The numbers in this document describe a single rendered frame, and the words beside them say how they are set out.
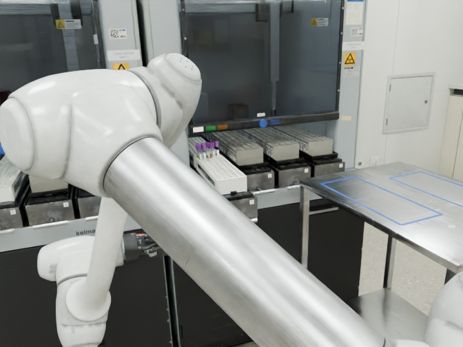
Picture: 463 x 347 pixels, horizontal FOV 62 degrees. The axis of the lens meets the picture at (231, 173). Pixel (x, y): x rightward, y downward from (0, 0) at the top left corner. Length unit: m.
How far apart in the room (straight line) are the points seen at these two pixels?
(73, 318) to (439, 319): 0.73
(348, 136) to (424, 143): 1.92
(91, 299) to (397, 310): 1.15
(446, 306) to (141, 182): 0.41
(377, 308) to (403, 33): 2.15
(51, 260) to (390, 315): 1.19
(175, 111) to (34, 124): 0.22
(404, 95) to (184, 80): 2.79
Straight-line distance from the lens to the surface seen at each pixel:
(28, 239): 1.41
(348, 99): 1.66
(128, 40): 1.35
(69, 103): 0.53
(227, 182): 1.21
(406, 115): 3.37
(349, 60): 1.64
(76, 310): 0.98
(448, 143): 3.66
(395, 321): 1.63
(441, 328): 0.58
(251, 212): 1.23
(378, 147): 3.27
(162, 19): 1.37
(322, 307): 0.43
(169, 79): 0.63
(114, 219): 0.85
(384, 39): 3.15
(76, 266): 1.06
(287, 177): 1.49
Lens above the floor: 1.26
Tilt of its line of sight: 18 degrees down
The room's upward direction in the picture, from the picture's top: 2 degrees counter-clockwise
